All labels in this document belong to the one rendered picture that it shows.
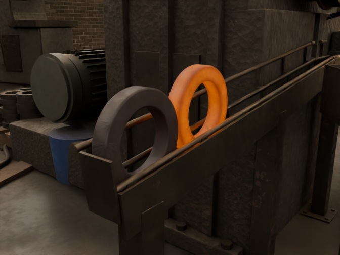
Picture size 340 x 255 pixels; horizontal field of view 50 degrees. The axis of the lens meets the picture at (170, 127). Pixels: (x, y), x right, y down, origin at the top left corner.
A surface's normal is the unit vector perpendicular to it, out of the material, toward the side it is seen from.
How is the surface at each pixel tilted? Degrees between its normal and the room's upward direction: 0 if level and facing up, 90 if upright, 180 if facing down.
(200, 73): 90
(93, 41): 90
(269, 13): 90
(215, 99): 102
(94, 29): 90
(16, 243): 0
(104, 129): 65
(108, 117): 54
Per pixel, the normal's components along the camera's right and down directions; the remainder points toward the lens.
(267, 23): 0.78, 0.17
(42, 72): -0.62, 0.21
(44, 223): 0.00, -0.96
